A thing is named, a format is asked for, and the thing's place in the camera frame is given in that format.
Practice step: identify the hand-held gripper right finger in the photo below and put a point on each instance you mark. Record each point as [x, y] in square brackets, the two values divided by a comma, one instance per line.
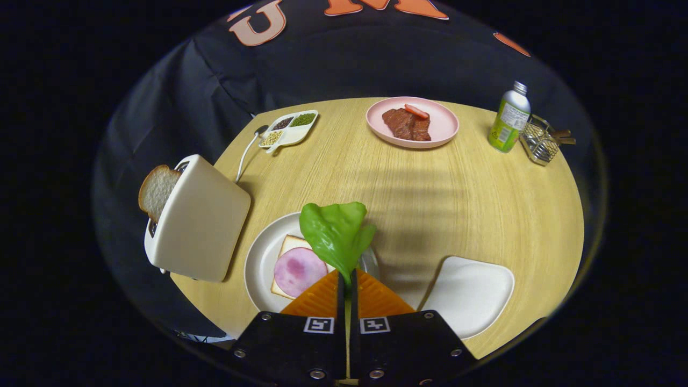
[355, 312]

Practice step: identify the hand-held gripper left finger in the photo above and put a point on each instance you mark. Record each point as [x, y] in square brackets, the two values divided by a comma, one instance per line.
[340, 309]

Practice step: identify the green lettuce leaf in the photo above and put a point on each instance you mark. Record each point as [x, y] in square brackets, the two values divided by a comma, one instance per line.
[336, 236]

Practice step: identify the toasted white bread slice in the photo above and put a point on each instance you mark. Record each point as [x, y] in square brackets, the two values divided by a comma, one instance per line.
[156, 191]

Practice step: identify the pink ham slice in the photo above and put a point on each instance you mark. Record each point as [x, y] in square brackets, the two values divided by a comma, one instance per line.
[298, 271]

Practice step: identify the square white bread slice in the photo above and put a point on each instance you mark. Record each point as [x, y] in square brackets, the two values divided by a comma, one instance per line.
[290, 244]

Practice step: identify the white round plate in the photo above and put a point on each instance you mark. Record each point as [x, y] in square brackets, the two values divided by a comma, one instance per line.
[260, 263]

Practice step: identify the white rounded square plate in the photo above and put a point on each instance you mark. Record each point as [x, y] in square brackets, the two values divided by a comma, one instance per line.
[473, 295]

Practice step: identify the cream white toaster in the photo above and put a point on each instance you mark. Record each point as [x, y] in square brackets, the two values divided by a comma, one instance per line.
[201, 226]

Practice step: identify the white divided condiment dish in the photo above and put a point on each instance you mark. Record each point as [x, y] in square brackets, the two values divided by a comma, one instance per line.
[293, 137]

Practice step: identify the yellow beans pile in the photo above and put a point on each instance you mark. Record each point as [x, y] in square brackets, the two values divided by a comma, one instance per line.
[271, 138]

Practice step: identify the brown cooked meat slices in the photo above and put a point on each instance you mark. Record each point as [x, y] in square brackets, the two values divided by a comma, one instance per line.
[403, 126]

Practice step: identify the green beans pile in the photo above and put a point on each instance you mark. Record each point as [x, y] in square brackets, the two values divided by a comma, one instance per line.
[303, 119]

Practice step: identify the dark beans pile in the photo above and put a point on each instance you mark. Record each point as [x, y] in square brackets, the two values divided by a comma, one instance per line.
[282, 123]

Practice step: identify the pink round plate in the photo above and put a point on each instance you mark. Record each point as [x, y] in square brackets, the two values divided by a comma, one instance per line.
[443, 126]

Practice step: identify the red sausage piece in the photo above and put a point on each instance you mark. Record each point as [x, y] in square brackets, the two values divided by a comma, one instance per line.
[416, 111]

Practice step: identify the green label metal bottle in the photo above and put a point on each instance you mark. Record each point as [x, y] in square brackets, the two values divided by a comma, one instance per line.
[508, 123]

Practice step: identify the brown wooden sticks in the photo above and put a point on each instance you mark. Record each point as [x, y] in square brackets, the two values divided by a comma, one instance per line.
[563, 138]

